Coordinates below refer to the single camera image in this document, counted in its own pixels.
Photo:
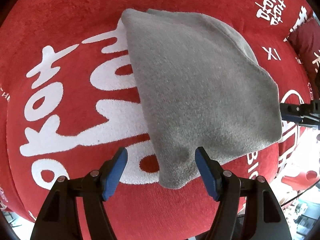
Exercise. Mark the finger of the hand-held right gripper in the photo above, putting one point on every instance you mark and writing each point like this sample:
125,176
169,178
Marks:
292,110
311,123

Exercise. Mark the dark red printed pillow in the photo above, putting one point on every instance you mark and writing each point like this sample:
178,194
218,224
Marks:
307,45

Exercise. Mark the red printed blanket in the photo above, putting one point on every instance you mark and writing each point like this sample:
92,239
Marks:
75,42

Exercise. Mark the red plastic stool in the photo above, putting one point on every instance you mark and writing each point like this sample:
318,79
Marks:
298,180

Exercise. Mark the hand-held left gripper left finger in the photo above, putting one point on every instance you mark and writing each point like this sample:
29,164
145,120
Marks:
115,175

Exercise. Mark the grey knit sweater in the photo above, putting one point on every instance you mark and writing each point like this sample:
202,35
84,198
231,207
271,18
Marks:
200,92

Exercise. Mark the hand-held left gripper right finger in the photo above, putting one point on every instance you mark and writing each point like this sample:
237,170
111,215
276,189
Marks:
208,177

